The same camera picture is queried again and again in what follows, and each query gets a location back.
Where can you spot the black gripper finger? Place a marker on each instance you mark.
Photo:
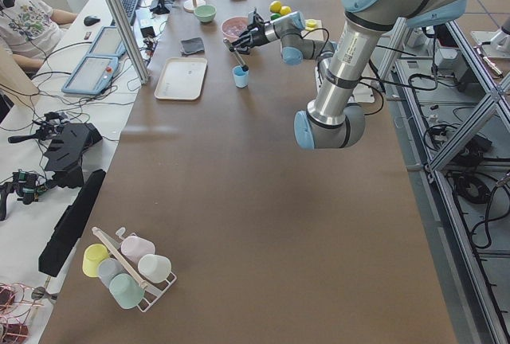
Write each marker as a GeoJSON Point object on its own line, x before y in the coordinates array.
{"type": "Point", "coordinates": [241, 42]}
{"type": "Point", "coordinates": [242, 50]}

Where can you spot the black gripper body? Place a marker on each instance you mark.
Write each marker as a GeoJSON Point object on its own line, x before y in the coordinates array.
{"type": "Point", "coordinates": [258, 36]}

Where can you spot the steel muddler black tip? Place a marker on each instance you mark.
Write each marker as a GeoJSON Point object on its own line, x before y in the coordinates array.
{"type": "Point", "coordinates": [236, 54]}

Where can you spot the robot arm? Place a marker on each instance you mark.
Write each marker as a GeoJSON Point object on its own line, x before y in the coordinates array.
{"type": "Point", "coordinates": [333, 119]}

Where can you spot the clear ice cube pile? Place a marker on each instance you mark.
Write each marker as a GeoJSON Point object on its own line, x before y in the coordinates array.
{"type": "Point", "coordinates": [236, 27]}

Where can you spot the light blue plastic cup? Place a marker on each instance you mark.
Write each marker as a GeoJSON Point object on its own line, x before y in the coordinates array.
{"type": "Point", "coordinates": [240, 76]}

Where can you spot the pink plastic cup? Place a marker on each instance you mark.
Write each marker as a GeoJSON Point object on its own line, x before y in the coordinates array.
{"type": "Point", "coordinates": [135, 247]}

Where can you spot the pale green plastic cup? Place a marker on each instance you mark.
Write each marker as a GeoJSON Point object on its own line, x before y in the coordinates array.
{"type": "Point", "coordinates": [154, 267]}

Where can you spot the yellow plastic cup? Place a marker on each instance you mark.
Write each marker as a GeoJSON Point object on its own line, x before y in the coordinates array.
{"type": "Point", "coordinates": [93, 256]}

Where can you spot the grey plastic cup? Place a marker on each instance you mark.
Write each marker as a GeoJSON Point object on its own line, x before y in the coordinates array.
{"type": "Point", "coordinates": [108, 269]}

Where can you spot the mint green plastic cup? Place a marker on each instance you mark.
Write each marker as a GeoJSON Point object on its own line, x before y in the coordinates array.
{"type": "Point", "coordinates": [125, 290]}

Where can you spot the pink bowl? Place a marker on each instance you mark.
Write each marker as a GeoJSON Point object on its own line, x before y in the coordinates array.
{"type": "Point", "coordinates": [231, 27]}

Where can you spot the far yellow lemon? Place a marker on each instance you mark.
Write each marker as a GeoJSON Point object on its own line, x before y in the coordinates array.
{"type": "Point", "coordinates": [275, 7]}

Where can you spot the yellow lemon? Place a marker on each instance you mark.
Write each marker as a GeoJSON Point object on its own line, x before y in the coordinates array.
{"type": "Point", "coordinates": [275, 7]}
{"type": "Point", "coordinates": [285, 10]}

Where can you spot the near yellow lemon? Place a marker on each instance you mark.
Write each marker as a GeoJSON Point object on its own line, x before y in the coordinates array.
{"type": "Point", "coordinates": [285, 10]}

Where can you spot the green ceramic bowl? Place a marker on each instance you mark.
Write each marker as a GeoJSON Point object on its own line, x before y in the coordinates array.
{"type": "Point", "coordinates": [205, 13]}

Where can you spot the grey folded cloth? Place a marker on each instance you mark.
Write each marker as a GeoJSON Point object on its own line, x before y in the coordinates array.
{"type": "Point", "coordinates": [192, 46]}

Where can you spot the wooden cutting board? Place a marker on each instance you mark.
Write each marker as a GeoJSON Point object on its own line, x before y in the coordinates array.
{"type": "Point", "coordinates": [317, 34]}

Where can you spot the lower lemon half slice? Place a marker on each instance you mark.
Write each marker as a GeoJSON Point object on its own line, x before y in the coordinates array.
{"type": "Point", "coordinates": [311, 23]}

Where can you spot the cream rabbit serving tray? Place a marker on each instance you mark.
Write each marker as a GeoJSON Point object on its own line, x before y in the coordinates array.
{"type": "Point", "coordinates": [181, 79]}

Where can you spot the black keyboard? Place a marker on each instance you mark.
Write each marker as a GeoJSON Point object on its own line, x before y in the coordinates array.
{"type": "Point", "coordinates": [130, 7]}

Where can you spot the blue teach pendant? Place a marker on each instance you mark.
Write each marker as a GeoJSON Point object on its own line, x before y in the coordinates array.
{"type": "Point", "coordinates": [108, 42]}
{"type": "Point", "coordinates": [92, 75]}

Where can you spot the black computer mouse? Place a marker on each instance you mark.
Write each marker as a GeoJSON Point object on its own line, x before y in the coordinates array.
{"type": "Point", "coordinates": [91, 20]}

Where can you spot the seated person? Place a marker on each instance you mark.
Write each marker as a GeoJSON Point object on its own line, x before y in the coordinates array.
{"type": "Point", "coordinates": [30, 30]}

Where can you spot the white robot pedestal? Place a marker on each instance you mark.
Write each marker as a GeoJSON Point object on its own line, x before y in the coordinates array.
{"type": "Point", "coordinates": [361, 94]}

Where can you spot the aluminium frame post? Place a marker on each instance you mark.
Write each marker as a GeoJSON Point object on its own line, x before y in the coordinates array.
{"type": "Point", "coordinates": [128, 38]}

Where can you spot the white wire cup rack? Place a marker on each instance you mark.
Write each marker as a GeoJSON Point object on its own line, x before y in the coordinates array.
{"type": "Point", "coordinates": [153, 292]}

